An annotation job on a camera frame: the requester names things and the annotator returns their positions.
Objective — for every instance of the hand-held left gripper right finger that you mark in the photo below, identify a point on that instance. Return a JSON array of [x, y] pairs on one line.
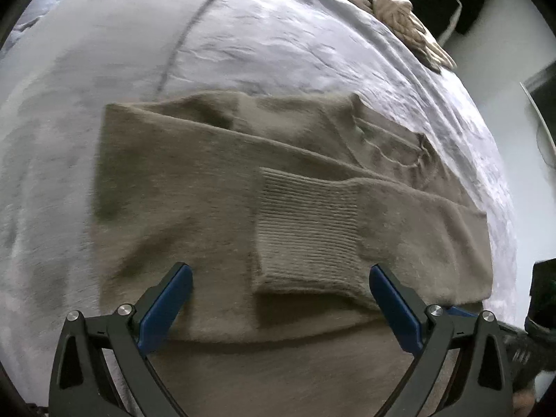
[[393, 308]]

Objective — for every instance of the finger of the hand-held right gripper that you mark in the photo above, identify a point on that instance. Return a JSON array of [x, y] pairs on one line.
[[460, 312]]

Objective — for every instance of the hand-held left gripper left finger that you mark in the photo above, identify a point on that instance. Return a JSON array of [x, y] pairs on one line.
[[167, 302]]

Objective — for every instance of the brown knit sweater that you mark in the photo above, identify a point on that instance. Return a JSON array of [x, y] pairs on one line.
[[217, 182]]

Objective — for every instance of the person's right hand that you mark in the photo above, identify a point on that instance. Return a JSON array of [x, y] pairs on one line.
[[523, 404]]

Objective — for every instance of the grey bed blanket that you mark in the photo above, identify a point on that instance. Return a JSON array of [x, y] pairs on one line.
[[282, 43]]

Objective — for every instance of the beige knit cloth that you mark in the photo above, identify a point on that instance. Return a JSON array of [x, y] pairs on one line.
[[399, 8]]

